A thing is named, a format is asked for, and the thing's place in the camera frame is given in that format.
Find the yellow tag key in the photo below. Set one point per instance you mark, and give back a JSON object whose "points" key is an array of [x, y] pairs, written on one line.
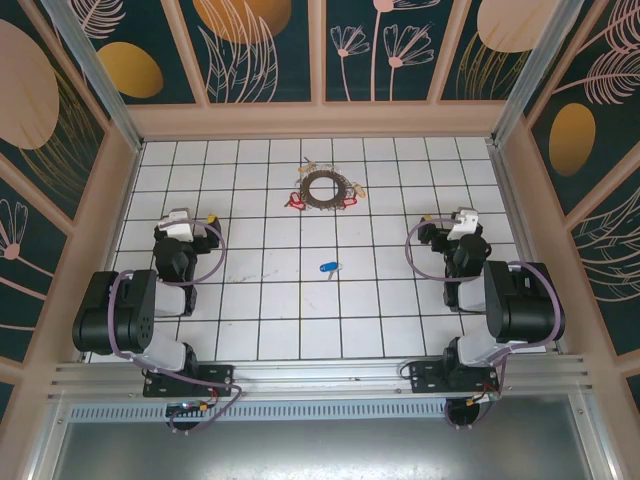
{"points": [[358, 190]]}

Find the beige tag key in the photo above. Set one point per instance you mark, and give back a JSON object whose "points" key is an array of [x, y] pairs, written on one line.
{"points": [[306, 167]]}

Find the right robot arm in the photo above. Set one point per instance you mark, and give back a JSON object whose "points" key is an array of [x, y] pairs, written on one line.
{"points": [[525, 305]]}

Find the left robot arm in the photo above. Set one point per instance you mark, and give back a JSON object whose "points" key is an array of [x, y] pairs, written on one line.
{"points": [[115, 310]]}

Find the small controller board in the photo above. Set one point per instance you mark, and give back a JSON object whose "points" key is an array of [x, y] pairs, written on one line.
{"points": [[187, 408], [482, 398]]}

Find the grey metal sheet panel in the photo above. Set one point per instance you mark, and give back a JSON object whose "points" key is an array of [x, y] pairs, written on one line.
{"points": [[320, 450]]}

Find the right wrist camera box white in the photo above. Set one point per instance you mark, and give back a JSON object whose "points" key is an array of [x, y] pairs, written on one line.
{"points": [[462, 225]]}

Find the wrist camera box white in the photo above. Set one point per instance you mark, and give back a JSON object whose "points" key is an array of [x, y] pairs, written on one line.
{"points": [[462, 225], [177, 227]]}

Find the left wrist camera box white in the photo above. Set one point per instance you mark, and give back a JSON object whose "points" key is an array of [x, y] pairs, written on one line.
{"points": [[177, 227]]}

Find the aluminium side rail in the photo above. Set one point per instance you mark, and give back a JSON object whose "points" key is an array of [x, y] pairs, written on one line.
{"points": [[514, 200]]}

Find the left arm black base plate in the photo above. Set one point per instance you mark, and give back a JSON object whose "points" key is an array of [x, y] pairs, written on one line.
{"points": [[215, 377]]}

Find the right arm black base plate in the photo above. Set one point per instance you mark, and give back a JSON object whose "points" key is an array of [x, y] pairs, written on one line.
{"points": [[425, 375]]}

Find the aluminium mounting rail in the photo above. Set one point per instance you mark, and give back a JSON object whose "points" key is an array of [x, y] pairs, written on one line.
{"points": [[320, 375]]}

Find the aluminium frame post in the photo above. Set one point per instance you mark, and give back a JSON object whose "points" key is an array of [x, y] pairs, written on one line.
{"points": [[530, 75], [100, 75]]}

